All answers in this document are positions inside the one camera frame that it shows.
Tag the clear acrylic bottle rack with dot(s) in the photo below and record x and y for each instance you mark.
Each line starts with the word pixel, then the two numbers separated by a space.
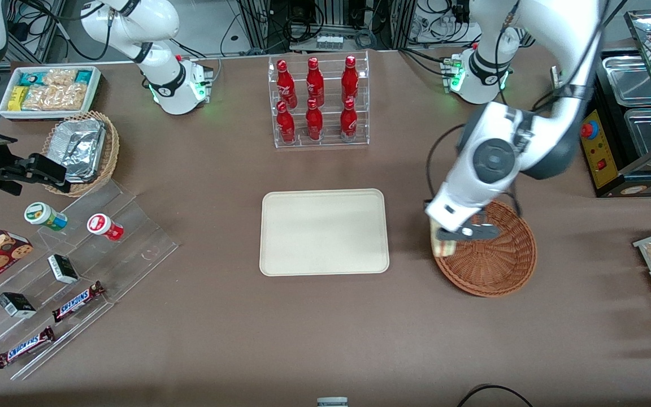
pixel 328 141

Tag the aluminium frame rack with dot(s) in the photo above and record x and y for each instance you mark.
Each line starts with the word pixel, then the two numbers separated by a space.
pixel 334 11

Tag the aluminium foil container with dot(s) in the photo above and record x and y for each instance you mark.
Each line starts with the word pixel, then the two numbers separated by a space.
pixel 79 150

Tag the brown round wicker basket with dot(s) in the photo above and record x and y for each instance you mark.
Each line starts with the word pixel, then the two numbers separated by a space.
pixel 495 265

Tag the red soda bottle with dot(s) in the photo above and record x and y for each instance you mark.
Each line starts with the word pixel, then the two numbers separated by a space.
pixel 348 121
pixel 350 82
pixel 314 124
pixel 286 127
pixel 287 85
pixel 315 85

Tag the Snickers chocolate bar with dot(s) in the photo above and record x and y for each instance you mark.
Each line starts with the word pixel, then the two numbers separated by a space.
pixel 77 301
pixel 23 347

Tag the grey power strip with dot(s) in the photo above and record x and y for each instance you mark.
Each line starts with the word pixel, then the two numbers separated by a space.
pixel 329 42

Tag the black yellow food display case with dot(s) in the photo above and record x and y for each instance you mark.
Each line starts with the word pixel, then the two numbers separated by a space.
pixel 605 158

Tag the yellow snack packet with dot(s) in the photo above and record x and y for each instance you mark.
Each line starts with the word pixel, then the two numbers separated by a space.
pixel 17 99

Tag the light wicker basket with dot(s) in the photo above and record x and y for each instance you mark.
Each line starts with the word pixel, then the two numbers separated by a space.
pixel 112 152

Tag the small grey device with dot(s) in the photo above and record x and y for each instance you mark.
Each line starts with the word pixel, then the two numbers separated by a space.
pixel 332 402

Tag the small clear cracker bag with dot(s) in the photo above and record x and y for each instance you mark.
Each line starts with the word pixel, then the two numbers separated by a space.
pixel 60 77

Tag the triangular sandwich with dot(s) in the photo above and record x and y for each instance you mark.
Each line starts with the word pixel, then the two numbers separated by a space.
pixel 443 249

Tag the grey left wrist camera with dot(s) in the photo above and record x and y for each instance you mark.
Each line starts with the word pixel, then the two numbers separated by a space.
pixel 481 232

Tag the large clear cracker bag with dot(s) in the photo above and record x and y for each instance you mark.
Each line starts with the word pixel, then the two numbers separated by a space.
pixel 57 97

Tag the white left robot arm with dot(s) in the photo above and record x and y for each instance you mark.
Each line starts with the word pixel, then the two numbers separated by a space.
pixel 557 56

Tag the cream rectangular serving tray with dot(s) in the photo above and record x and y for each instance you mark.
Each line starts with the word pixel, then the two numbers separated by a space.
pixel 314 232

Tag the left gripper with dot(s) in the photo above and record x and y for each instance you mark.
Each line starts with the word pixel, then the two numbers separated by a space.
pixel 427 203

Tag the teal snack packet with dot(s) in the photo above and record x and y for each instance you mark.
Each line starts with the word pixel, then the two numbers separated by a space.
pixel 83 77
pixel 30 78

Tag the clear acrylic step shelf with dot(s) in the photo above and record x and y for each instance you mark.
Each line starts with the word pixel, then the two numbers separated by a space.
pixel 133 249

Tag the red lid cup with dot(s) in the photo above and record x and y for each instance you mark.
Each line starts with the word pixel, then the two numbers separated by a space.
pixel 102 226

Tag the small black box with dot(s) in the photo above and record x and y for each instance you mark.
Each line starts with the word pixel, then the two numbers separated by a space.
pixel 16 305
pixel 63 269

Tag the white rectangular snack box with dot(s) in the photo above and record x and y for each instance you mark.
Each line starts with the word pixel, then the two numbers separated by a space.
pixel 96 85

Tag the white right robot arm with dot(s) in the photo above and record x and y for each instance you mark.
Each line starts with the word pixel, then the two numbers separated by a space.
pixel 161 22

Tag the green lid cup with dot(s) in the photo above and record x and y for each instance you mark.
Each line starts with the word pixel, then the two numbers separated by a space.
pixel 43 216

